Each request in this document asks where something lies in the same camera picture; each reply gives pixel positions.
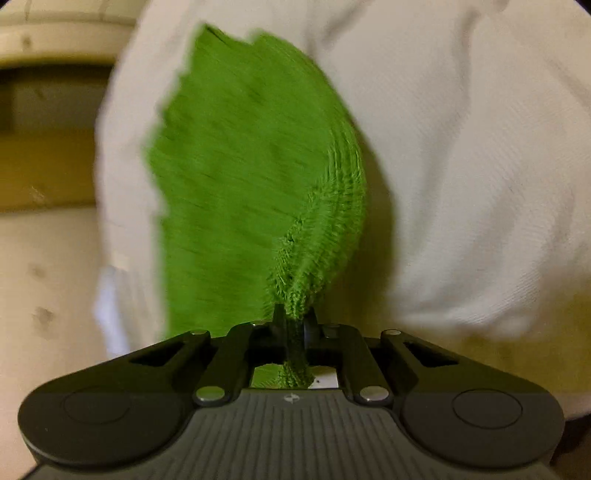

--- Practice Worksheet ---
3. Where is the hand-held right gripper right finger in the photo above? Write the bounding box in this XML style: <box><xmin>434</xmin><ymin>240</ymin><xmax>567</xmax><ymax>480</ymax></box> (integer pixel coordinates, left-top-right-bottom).
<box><xmin>303</xmin><ymin>308</ymin><xmax>463</xmax><ymax>408</ymax></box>

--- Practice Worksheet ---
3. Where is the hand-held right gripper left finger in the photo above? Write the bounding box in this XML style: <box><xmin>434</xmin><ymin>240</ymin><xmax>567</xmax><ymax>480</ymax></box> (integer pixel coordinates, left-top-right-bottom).
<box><xmin>124</xmin><ymin>304</ymin><xmax>291</xmax><ymax>408</ymax></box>

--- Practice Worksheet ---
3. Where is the green towel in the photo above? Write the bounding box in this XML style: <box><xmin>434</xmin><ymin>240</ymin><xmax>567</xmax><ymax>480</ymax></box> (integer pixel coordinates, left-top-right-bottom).
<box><xmin>141</xmin><ymin>23</ymin><xmax>369</xmax><ymax>389</ymax></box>

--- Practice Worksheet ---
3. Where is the white bed sheet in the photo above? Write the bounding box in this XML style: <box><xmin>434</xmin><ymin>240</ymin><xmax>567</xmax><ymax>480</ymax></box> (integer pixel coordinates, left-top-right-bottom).
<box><xmin>92</xmin><ymin>0</ymin><xmax>591</xmax><ymax>422</ymax></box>

